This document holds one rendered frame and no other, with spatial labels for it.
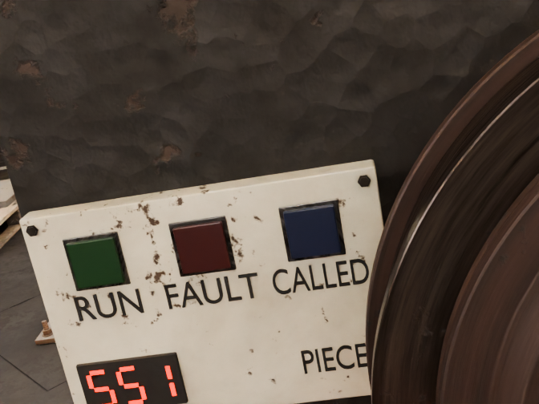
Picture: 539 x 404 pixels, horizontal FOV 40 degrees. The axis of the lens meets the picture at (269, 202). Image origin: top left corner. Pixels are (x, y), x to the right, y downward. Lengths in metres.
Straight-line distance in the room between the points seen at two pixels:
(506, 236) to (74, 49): 0.32
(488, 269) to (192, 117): 0.25
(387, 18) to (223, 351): 0.27
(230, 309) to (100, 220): 0.11
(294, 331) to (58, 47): 0.26
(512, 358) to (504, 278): 0.04
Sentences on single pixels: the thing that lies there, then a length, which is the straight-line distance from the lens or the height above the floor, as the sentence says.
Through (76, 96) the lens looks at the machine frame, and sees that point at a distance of 0.55.
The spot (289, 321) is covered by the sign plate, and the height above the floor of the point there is 1.13.
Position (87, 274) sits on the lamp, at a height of 1.19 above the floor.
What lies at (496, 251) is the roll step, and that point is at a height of 1.23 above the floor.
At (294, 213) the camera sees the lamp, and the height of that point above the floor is 1.22.
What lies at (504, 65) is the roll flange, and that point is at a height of 1.31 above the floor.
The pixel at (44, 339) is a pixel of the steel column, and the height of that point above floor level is 0.03.
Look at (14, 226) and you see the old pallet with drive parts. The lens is 5.25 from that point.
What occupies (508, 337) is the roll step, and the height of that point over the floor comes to 1.18.
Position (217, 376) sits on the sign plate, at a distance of 0.59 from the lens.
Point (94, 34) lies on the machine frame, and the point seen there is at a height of 1.36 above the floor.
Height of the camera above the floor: 1.39
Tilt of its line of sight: 18 degrees down
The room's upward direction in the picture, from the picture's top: 11 degrees counter-clockwise
